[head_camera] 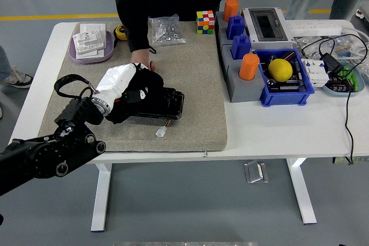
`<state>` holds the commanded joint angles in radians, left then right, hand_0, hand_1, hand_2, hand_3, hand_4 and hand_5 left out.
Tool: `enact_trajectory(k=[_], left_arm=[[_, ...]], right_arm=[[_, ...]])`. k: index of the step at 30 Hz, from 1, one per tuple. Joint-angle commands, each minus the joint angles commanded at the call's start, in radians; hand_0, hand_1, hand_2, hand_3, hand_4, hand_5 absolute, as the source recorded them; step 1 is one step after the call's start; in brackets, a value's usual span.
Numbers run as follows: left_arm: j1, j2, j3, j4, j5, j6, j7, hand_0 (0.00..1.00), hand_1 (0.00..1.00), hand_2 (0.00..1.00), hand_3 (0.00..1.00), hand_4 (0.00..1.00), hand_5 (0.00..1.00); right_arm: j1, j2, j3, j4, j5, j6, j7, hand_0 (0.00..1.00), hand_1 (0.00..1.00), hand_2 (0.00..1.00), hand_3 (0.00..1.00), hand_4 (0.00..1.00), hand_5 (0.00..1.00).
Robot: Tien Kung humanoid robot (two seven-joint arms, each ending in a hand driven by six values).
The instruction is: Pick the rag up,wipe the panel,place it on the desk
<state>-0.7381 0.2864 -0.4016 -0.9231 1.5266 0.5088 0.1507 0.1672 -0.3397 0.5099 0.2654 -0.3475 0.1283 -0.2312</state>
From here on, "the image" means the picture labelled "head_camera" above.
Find white wall switch plate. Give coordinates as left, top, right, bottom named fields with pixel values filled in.
left=76, top=47, right=103, bottom=59
left=72, top=31, right=107, bottom=55
left=80, top=23, right=107, bottom=36

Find metal floor plate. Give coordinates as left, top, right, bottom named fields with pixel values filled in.
left=243, top=160, right=269, bottom=184

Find black adapter cord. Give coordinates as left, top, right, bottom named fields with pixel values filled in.
left=301, top=34, right=369, bottom=166

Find blue plastic block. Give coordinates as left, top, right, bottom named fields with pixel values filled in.
left=226, top=14, right=246, bottom=41
left=231, top=33, right=253, bottom=60

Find white table leg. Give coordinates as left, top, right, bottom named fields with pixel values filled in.
left=286, top=158, right=318, bottom=225
left=91, top=162, right=113, bottom=232

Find multicolour puzzle cube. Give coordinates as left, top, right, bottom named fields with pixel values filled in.
left=196, top=10, right=216, bottom=35

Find black power adapter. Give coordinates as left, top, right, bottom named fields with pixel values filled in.
left=321, top=52, right=345, bottom=76

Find person's right hand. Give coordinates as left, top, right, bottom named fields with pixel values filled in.
left=130, top=49, right=156, bottom=73

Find white connector with wires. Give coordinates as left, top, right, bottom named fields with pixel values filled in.
left=155, top=118, right=174, bottom=138

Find orange plastic cylinder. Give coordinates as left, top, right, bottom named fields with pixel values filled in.
left=223, top=0, right=240, bottom=23
left=239, top=53, right=261, bottom=81

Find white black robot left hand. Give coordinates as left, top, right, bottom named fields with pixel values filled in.
left=95, top=62, right=150, bottom=104

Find yellow black tape measure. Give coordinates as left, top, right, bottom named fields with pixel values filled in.
left=112, top=22, right=130, bottom=48

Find grey-brown mat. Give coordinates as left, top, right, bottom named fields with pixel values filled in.
left=37, top=20, right=228, bottom=154

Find white scale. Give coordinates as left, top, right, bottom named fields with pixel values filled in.
left=355, top=2, right=369, bottom=24

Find green plastic parts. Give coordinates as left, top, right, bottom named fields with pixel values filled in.
left=338, top=66, right=360, bottom=91

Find grey electrical distribution box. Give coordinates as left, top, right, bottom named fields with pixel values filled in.
left=241, top=7, right=295, bottom=51

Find white cable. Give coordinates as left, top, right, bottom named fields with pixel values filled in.
left=341, top=27, right=369, bottom=65

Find blue plastic bin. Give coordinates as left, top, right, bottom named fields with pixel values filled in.
left=254, top=48, right=315, bottom=107

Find clear bag of metal nuts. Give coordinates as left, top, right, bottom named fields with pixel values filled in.
left=148, top=14, right=187, bottom=47

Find black rag with red patch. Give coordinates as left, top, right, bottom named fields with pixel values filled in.
left=105, top=69, right=168, bottom=126

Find white circuit breaker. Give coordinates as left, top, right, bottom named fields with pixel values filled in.
left=302, top=58, right=330, bottom=88

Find bystander in blue jeans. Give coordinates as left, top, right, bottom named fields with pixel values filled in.
left=0, top=46, right=34, bottom=89

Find purple oval tray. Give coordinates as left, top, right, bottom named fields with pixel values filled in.
left=68, top=30, right=116, bottom=65

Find black panel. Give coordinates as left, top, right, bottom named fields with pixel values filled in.
left=135, top=86, right=185, bottom=120

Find yellow ball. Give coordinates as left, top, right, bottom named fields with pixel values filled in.
left=268, top=58, right=293, bottom=82

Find white power strip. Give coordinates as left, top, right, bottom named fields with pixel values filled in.
left=284, top=20, right=344, bottom=37

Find clear bag of small parts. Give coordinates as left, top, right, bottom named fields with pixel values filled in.
left=293, top=35, right=361, bottom=59

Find light blue tray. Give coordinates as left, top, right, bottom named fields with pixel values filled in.
left=322, top=61, right=366, bottom=98

